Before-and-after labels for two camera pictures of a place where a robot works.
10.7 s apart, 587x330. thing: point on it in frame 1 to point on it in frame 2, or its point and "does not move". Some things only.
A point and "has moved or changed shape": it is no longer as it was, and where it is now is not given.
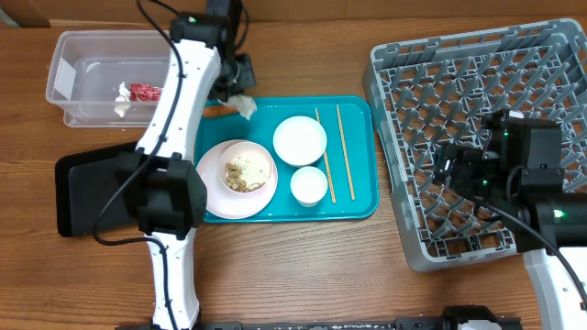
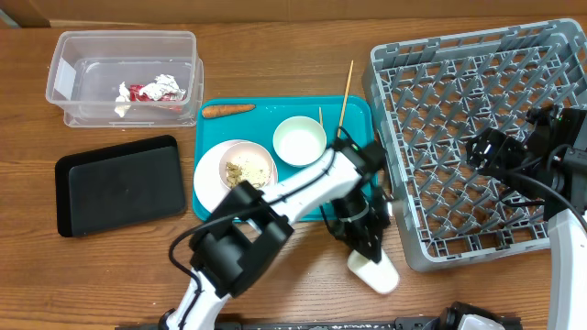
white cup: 308,185 has moved or changed shape
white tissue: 246,105 to 164,85
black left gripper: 246,78 to 364,241
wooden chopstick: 345,154 has moved or changed shape
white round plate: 222,202 does not move
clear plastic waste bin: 87,67 does not move
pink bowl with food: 246,168 does not move
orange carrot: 213,111 does not move
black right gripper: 466,163 to 505,148
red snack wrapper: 145,93 does not move
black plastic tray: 86,181 does not move
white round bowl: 300,140 does not move
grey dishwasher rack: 427,91 does not move
